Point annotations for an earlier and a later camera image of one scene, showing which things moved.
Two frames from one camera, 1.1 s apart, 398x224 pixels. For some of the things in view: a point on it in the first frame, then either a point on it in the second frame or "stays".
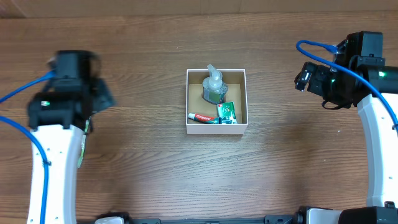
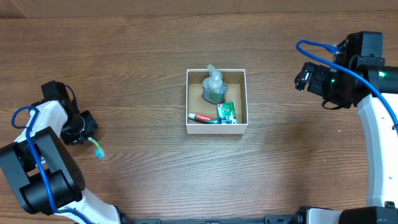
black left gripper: (101, 89) -> (92, 125)
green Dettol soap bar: (227, 111) stays
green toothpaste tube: (205, 119) stays
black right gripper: (317, 72) stays
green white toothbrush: (83, 145) -> (99, 152)
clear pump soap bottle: (214, 89) stays
